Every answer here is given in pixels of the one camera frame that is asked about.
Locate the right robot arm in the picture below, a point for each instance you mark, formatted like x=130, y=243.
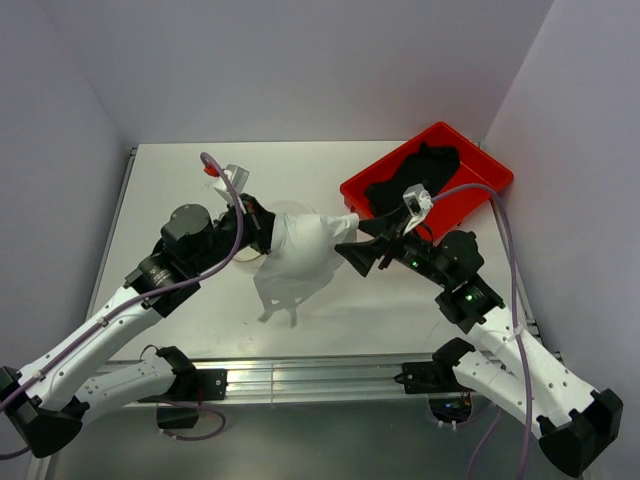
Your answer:
x=572, y=421

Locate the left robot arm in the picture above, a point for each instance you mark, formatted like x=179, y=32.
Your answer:
x=50, y=400

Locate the black garment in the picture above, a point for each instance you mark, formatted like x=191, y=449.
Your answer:
x=433, y=166

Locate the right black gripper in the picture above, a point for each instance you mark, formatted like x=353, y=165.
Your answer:
x=363, y=254

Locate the white bra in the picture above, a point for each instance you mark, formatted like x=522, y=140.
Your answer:
x=302, y=260

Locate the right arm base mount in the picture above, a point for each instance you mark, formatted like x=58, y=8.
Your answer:
x=450, y=405

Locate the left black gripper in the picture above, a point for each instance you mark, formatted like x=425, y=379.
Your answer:
x=258, y=221

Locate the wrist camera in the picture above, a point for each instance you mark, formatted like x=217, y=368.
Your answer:
x=419, y=203
x=236, y=175

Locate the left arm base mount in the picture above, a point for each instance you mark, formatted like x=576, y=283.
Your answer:
x=182, y=410

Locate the red plastic tray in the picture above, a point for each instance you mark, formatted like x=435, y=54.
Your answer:
x=476, y=166

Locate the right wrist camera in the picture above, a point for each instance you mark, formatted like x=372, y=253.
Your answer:
x=419, y=203

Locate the aluminium rail frame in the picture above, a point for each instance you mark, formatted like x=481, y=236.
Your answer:
x=351, y=337

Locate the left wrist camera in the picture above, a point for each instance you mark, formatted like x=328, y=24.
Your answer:
x=236, y=175

